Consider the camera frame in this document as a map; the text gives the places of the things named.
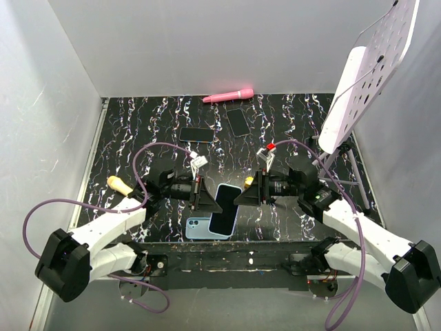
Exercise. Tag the toy figure with blue body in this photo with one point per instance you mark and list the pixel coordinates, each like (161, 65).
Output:
(248, 182)

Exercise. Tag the beige wooden toy piece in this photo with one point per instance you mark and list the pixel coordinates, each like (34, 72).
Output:
(118, 185)

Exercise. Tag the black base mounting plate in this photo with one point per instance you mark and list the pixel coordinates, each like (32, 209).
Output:
(237, 265)

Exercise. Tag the light blue phone case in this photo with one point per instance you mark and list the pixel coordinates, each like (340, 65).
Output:
(197, 228)

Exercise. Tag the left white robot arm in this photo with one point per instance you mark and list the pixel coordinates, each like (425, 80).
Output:
(71, 260)

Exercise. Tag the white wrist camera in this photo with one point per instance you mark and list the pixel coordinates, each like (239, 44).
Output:
(267, 155)
(196, 162)

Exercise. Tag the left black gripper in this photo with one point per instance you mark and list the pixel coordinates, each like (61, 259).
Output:
(203, 201)

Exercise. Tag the black phone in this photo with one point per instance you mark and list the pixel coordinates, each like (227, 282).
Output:
(238, 123)

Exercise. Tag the pink microphone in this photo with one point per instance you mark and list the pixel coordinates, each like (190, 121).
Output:
(230, 96)

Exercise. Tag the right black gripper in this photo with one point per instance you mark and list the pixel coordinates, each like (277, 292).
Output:
(253, 195)

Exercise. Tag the aluminium frame rail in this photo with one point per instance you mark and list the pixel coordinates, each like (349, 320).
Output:
(45, 296)

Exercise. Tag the blue cased phone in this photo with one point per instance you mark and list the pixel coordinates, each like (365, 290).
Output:
(223, 223)

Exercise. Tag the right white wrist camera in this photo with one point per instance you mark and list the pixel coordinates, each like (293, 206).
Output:
(267, 155)

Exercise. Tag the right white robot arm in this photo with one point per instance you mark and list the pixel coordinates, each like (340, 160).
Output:
(409, 273)

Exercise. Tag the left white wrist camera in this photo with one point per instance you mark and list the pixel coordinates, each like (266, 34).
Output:
(196, 162)

